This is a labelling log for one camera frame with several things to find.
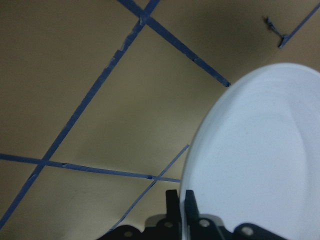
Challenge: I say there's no blue plate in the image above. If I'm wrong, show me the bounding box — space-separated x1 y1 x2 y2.
179 63 320 240

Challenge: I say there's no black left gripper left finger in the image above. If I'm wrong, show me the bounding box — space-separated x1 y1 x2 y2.
165 189 182 240

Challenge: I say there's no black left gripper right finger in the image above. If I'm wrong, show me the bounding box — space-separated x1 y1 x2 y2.
184 190 225 240

